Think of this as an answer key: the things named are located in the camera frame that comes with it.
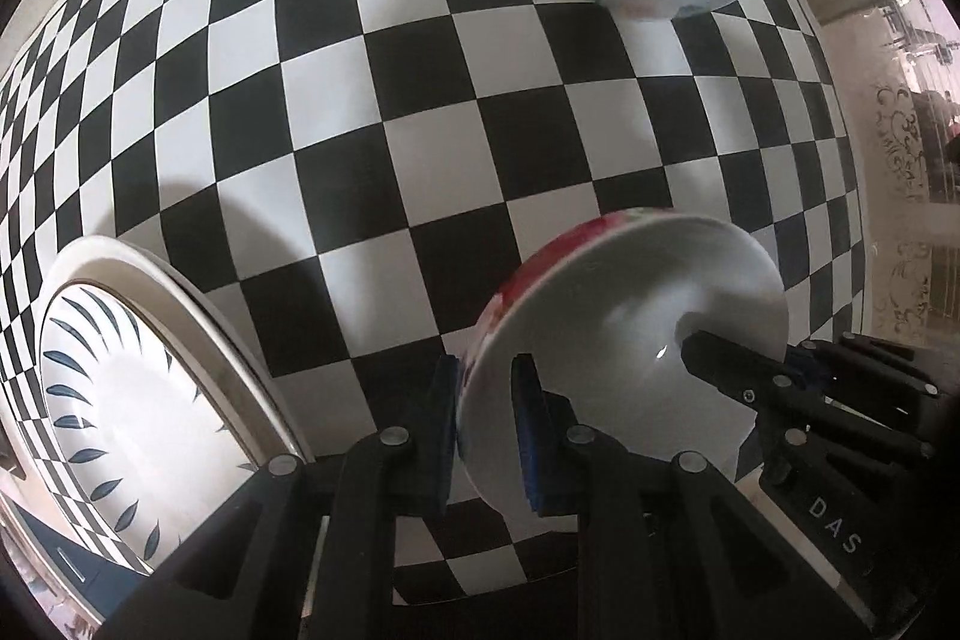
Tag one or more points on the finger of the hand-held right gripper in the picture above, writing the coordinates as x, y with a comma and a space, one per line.
739, 370
862, 366

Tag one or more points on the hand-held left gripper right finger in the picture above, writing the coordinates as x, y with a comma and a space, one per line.
529, 445

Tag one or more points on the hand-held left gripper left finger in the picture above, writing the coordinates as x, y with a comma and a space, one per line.
439, 460

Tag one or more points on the pink floral white plate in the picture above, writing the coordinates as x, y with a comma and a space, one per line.
637, 310

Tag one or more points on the plain white plate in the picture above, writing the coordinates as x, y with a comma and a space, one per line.
97, 261

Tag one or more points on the patterned glass sliding door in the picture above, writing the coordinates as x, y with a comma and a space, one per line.
900, 123

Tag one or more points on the black white checkered cloth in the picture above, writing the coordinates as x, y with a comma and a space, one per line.
375, 85

